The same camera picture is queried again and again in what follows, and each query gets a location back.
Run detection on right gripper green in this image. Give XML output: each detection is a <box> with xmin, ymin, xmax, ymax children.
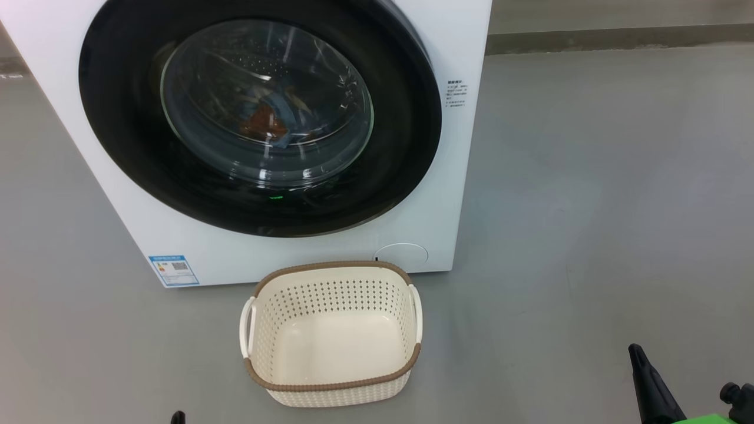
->
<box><xmin>627</xmin><ymin>343</ymin><xmax>740</xmax><ymax>424</ymax></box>

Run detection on black round washing machine door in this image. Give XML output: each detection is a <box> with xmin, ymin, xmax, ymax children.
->
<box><xmin>78</xmin><ymin>0</ymin><xmax>442</xmax><ymax>239</ymax></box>

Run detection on blue cartoon print pajama pants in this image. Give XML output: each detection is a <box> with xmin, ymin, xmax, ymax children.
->
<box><xmin>259</xmin><ymin>85</ymin><xmax>325</xmax><ymax>145</ymax></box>

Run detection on cream perforated laundry basket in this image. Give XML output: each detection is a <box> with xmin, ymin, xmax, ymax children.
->
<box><xmin>239</xmin><ymin>260</ymin><xmax>424</xmax><ymax>409</ymax></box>

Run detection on white front-load washing machine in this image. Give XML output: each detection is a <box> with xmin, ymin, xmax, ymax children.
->
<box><xmin>0</xmin><ymin>0</ymin><xmax>493</xmax><ymax>289</ymax></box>

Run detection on steel washing machine drum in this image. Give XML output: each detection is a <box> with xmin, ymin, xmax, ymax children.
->
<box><xmin>168</xmin><ymin>24</ymin><xmax>366</xmax><ymax>177</ymax></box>

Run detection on blue energy label sticker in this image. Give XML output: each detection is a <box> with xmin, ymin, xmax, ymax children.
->
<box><xmin>148</xmin><ymin>254</ymin><xmax>200</xmax><ymax>288</ymax></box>

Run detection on round white drain filter cover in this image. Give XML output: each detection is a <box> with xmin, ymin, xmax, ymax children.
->
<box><xmin>373</xmin><ymin>243</ymin><xmax>429</xmax><ymax>273</ymax></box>

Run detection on small printed warning sticker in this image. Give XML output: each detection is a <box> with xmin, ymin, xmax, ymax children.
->
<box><xmin>445</xmin><ymin>79</ymin><xmax>469</xmax><ymax>109</ymax></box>

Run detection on dark grey wall baseboard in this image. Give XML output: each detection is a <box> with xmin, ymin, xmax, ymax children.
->
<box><xmin>486</xmin><ymin>24</ymin><xmax>754</xmax><ymax>57</ymax></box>

